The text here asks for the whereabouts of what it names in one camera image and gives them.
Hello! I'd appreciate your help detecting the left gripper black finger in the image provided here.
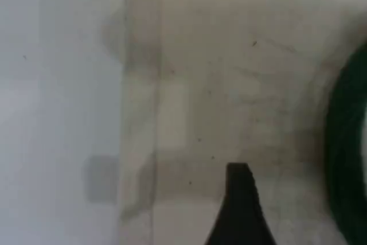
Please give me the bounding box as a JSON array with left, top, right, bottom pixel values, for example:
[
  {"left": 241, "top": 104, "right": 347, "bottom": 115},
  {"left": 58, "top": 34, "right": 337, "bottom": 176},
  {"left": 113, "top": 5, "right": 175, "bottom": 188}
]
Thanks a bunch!
[{"left": 203, "top": 163, "right": 276, "bottom": 245}]

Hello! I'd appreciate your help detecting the green rope bag handle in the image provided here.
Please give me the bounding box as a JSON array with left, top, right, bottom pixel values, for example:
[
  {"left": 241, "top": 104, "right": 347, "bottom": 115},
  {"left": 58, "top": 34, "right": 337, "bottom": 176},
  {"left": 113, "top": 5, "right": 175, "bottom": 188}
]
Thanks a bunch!
[{"left": 323, "top": 41, "right": 367, "bottom": 245}]

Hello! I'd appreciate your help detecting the white canvas bag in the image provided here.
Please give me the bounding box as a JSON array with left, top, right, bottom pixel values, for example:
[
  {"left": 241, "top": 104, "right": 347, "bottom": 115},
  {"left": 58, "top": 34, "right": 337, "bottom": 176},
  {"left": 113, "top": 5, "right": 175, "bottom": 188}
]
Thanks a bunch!
[{"left": 119, "top": 0, "right": 367, "bottom": 245}]

